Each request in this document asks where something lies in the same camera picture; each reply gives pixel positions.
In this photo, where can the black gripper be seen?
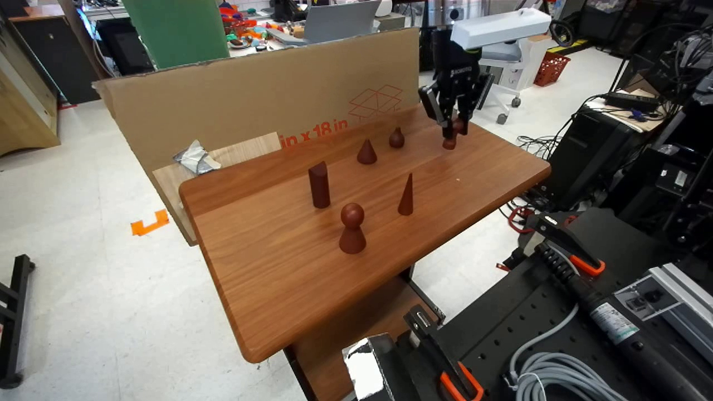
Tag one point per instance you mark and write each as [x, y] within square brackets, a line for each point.
[458, 75]

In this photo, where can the small wooden pawn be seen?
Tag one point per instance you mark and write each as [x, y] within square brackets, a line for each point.
[448, 139]

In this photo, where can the wooden teardrop piece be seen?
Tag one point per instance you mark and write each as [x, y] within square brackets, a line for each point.
[398, 139]

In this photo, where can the short wide wooden cone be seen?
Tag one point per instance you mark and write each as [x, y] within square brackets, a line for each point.
[365, 155]

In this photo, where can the tall thin wooden cone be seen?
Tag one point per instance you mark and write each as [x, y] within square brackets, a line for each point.
[405, 200]

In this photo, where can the red plastic basket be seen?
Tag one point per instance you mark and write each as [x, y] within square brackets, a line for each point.
[550, 67]

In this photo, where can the black equipment case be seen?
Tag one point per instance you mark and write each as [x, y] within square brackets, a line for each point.
[594, 148]

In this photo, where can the wooden slant-cut cylinder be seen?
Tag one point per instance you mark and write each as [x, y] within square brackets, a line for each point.
[319, 185]

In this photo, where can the large wooden pawn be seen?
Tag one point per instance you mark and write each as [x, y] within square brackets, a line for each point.
[353, 229]

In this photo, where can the large flat cardboard box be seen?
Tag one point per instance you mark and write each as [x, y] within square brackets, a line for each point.
[260, 96]

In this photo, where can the black perforated mounting base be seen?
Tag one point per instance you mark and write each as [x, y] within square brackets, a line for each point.
[519, 312]

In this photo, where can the crumpled white paper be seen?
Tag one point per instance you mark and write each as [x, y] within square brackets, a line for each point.
[196, 156]

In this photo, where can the white printed label sheet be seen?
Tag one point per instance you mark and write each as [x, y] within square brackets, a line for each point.
[647, 297]

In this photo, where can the green board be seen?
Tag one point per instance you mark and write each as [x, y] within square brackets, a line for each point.
[178, 30]

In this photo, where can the orange floor tape mark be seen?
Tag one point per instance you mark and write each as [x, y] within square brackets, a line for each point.
[148, 224]

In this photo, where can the light wooden cabinet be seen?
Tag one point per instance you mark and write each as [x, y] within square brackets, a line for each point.
[24, 96]

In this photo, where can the black floor stand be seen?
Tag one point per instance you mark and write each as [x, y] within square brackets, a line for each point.
[14, 320]

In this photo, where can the aluminium rail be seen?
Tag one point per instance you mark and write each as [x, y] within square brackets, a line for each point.
[686, 303]

